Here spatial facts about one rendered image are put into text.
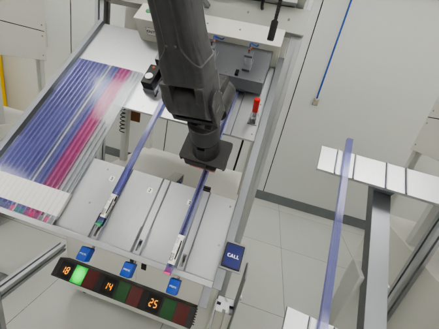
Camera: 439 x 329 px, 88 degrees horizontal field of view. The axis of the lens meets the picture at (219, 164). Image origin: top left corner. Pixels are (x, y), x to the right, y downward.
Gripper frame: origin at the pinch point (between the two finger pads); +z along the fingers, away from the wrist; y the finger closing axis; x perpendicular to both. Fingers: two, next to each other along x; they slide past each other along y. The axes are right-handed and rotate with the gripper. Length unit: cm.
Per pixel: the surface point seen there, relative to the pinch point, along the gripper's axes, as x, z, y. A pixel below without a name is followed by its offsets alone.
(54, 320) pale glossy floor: 62, 70, 53
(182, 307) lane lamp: 30.7, 5.7, -4.6
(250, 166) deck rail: -4.8, 2.8, -10.1
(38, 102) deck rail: -6, 4, 57
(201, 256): 19.8, 4.5, -5.1
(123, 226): 19.3, 4.9, 15.2
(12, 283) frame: 47, 39, 58
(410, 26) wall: -191, 65, -101
